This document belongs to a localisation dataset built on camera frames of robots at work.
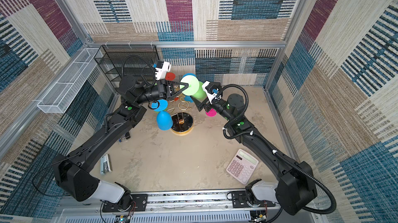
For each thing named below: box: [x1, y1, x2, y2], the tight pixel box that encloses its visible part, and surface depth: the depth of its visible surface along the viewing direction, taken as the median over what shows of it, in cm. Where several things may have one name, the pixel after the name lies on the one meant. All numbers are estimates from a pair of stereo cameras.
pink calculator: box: [225, 148, 260, 185], surface depth 84 cm
